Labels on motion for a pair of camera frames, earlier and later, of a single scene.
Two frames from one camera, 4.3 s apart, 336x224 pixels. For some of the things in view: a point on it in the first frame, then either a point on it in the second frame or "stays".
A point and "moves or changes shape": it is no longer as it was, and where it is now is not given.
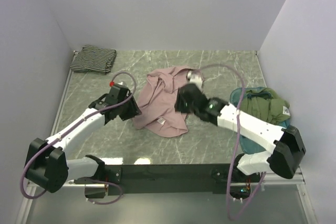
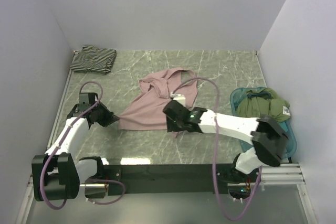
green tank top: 265,103 stays
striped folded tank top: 94,60 stays
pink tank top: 155,111 moves or changes shape
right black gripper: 178,106 → 171,126
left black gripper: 134,110 → 108,116
